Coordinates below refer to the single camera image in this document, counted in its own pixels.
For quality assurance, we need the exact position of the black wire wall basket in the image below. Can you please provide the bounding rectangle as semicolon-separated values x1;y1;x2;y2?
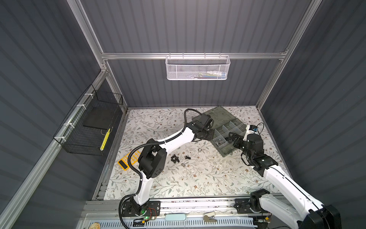
53;86;124;156

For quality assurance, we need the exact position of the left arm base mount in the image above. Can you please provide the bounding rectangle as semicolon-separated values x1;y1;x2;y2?
120;197;161;217

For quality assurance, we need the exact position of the yellow marker in basket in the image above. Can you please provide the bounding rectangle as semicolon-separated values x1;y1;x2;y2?
100;128;111;151

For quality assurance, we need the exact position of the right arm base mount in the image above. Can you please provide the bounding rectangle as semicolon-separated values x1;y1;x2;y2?
234;189;270;214

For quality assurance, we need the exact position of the yellow calculator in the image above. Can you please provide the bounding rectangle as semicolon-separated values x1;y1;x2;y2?
118;150;141;171

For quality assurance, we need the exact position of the black bolts cluster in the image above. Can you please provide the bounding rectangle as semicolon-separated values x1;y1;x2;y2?
171;155;180;164

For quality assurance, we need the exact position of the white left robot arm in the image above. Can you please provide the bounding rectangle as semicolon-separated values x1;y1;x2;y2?
128;108;214;206

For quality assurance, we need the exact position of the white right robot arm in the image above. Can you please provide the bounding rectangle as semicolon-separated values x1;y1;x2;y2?
227;132;342;229

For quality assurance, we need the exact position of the black corrugated cable hose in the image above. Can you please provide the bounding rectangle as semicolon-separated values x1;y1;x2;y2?
118;108;202;229

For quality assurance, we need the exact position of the clear green organizer box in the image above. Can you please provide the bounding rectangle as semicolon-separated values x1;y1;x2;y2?
204;106;246;157

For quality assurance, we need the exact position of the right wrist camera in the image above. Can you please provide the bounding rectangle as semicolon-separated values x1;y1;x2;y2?
243;125;258;141

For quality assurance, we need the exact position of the white wire mesh basket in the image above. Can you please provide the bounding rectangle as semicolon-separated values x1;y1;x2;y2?
165;55;231;81

